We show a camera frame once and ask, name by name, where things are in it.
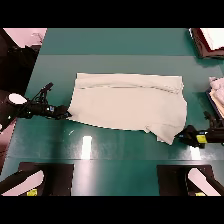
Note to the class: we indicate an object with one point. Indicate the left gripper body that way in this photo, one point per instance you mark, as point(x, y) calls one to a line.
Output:
point(59, 112)

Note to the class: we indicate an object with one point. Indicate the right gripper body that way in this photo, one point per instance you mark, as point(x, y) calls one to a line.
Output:
point(191, 135)

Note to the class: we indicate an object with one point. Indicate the white shirt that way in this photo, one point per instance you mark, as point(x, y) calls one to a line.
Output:
point(126, 103)

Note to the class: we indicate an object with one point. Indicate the heap of clothes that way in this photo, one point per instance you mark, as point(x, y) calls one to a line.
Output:
point(218, 95)

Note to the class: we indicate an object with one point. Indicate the dark red garment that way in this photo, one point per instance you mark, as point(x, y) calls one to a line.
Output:
point(200, 46)

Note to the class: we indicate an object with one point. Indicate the white folded garment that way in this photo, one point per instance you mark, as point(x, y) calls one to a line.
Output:
point(215, 37)

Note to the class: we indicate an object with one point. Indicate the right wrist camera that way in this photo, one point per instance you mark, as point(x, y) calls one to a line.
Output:
point(209, 119)

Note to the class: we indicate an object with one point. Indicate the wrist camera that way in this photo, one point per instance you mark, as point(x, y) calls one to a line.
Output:
point(209, 119)
point(44, 90)

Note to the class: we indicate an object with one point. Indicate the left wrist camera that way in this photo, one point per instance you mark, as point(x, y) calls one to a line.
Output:
point(44, 90)

